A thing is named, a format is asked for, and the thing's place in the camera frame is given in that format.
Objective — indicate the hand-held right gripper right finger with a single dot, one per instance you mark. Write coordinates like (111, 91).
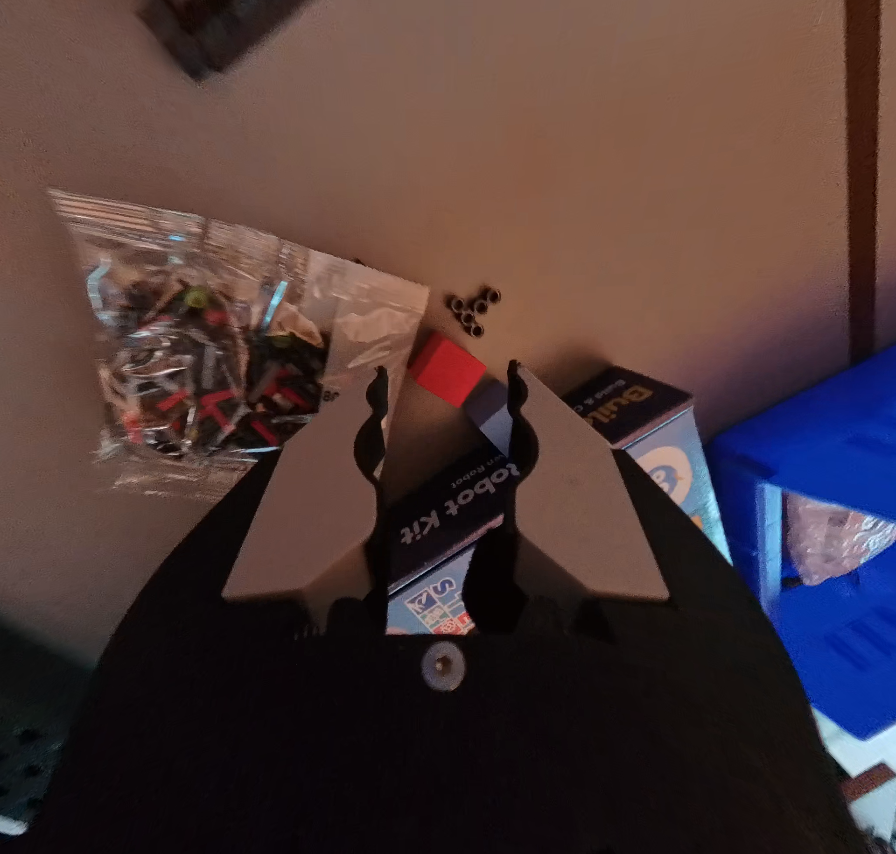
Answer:
(588, 511)

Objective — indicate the black perforated brick plate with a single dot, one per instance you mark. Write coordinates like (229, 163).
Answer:
(238, 6)

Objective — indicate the blue storage bin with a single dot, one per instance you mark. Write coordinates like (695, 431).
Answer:
(826, 462)

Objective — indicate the bubble wrap packet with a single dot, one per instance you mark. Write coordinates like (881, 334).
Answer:
(833, 539)

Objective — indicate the clear bag black red parts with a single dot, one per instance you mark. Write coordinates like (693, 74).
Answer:
(210, 350)

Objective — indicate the red foam cube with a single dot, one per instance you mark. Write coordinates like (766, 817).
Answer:
(444, 367)

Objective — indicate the light blue foam cube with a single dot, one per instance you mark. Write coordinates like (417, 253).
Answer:
(493, 413)

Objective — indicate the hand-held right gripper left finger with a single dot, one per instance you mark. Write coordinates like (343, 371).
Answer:
(308, 511)

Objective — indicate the dark chair seat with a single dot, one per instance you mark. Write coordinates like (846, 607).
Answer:
(28, 728)

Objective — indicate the grey desk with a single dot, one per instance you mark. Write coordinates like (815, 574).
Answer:
(560, 167)

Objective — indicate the black ball connector piece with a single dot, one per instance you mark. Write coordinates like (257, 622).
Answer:
(474, 310)

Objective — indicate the blue robot kit box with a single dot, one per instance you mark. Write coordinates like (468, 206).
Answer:
(448, 511)

